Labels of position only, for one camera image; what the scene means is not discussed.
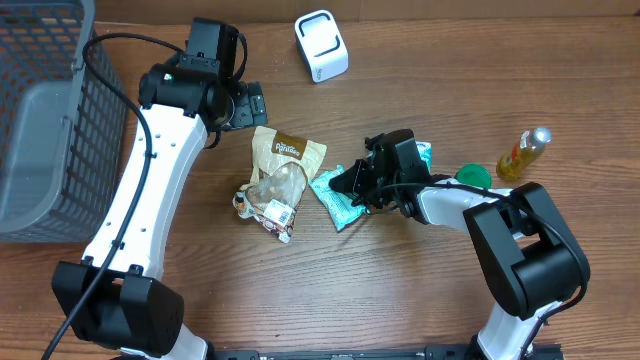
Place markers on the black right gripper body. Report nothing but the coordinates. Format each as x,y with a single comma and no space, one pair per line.
376,192

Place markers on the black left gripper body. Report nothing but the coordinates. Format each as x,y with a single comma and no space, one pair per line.
248,110

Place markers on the teal wipes packet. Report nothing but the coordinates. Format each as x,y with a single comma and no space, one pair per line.
338,205

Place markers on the green white tissue pack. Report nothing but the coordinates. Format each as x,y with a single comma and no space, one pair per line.
425,153

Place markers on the brown Panera snack bag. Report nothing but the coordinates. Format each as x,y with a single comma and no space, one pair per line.
283,165

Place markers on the small brown snack packet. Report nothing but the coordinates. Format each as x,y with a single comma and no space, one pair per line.
277,218

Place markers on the green lid glass jar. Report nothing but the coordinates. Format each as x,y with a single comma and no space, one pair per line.
474,175

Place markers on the yellow drink bottle silver cap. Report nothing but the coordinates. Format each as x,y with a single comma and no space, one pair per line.
523,153

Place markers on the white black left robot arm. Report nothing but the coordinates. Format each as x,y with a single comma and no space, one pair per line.
114,296

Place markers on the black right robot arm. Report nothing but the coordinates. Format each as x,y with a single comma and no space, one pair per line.
532,263

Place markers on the white black barcode scanner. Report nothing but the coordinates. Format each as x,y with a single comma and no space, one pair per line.
321,45

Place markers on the grey plastic mesh basket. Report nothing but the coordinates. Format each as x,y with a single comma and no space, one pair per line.
61,128

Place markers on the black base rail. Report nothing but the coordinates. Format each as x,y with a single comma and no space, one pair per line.
350,355

